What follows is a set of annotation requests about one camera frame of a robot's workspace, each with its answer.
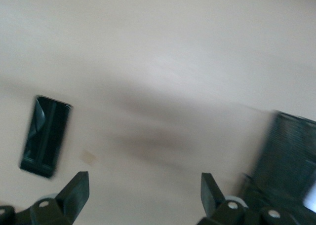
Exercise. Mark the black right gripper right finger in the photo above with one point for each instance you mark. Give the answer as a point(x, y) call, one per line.
point(209, 195)

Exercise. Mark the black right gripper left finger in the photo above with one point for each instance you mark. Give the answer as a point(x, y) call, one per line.
point(76, 193)

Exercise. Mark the black slab smartphone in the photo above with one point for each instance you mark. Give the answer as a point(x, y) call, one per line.
point(44, 136)

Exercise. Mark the small brown tape patch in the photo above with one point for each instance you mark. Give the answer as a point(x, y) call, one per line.
point(89, 157)

